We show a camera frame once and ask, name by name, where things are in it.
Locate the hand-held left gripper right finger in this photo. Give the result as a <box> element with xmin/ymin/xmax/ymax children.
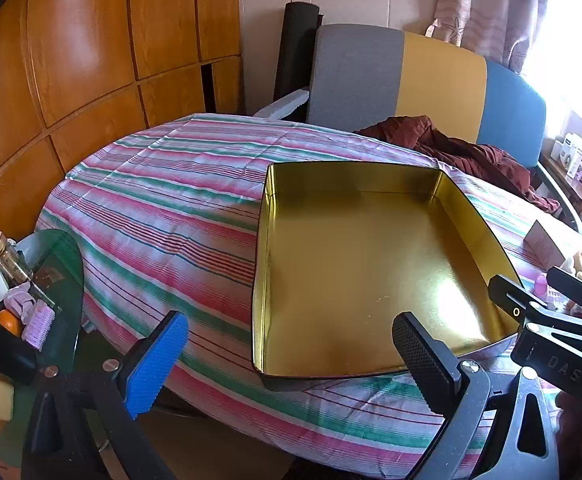
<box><xmin>392</xmin><ymin>311</ymin><xmax>559</xmax><ymax>480</ymax></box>

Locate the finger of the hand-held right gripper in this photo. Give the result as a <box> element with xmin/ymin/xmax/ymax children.
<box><xmin>488</xmin><ymin>274</ymin><xmax>547</xmax><ymax>323</ymax></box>
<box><xmin>547</xmin><ymin>266</ymin><xmax>582</xmax><ymax>321</ymax></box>

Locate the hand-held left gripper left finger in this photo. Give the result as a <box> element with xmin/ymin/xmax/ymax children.
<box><xmin>21</xmin><ymin>310</ymin><xmax>189</xmax><ymax>480</ymax></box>

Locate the gold tin box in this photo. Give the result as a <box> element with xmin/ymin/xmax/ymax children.
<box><xmin>249</xmin><ymin>161</ymin><xmax>524</xmax><ymax>392</ymax></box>

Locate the white card box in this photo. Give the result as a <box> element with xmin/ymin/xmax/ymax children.
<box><xmin>525</xmin><ymin>220</ymin><xmax>567</xmax><ymax>267</ymax></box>

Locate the wooden desk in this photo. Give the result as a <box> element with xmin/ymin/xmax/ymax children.
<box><xmin>541</xmin><ymin>152</ymin><xmax>582</xmax><ymax>233</ymax></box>

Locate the green glass side table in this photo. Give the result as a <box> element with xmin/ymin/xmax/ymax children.
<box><xmin>0</xmin><ymin>229</ymin><xmax>86</xmax><ymax>456</ymax></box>

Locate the maroon jacket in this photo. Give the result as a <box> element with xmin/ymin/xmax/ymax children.
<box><xmin>353</xmin><ymin>115</ymin><xmax>562</xmax><ymax>213</ymax></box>

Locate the orange fruit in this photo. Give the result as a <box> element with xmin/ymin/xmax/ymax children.
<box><xmin>0</xmin><ymin>310</ymin><xmax>22</xmax><ymax>338</ymax></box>

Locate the black device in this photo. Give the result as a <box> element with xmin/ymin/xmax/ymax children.
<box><xmin>0</xmin><ymin>297</ymin><xmax>39</xmax><ymax>371</ymax></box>

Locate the striped tablecloth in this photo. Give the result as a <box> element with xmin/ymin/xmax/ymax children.
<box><xmin>36</xmin><ymin>112</ymin><xmax>582</xmax><ymax>478</ymax></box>

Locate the glass perfume bottle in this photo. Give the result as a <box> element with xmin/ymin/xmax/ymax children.
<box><xmin>0</xmin><ymin>231</ymin><xmax>34</xmax><ymax>286</ymax></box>

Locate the grey yellow blue chair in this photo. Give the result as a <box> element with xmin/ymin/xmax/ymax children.
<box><xmin>253</xmin><ymin>23</ymin><xmax>582</xmax><ymax>233</ymax></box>

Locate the patterned curtain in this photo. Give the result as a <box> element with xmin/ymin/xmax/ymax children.
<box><xmin>423</xmin><ymin>0</ymin><xmax>552</xmax><ymax>76</ymax></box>

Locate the wooden wardrobe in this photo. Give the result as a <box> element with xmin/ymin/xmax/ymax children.
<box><xmin>0</xmin><ymin>0</ymin><xmax>244</xmax><ymax>261</ymax></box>

